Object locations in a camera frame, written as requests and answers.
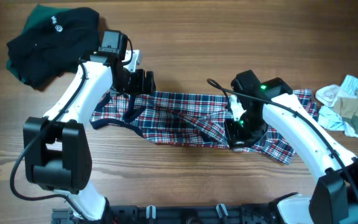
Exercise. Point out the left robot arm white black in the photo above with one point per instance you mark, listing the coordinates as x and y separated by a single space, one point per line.
56 154

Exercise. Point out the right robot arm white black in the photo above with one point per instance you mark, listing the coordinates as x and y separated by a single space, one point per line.
333 167

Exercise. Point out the black garment with white logo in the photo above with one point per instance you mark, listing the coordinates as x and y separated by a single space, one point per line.
54 45

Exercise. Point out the dark green garment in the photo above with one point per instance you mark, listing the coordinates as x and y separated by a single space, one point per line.
38 14

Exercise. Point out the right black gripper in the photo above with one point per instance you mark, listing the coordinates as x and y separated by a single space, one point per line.
233 138

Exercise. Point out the plaid red navy white garment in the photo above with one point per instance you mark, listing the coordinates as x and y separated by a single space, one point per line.
179 119

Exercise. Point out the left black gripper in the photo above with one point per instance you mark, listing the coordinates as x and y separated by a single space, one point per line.
138 87

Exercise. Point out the crumpled pale camouflage garment pile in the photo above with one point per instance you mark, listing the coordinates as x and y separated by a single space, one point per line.
339 111

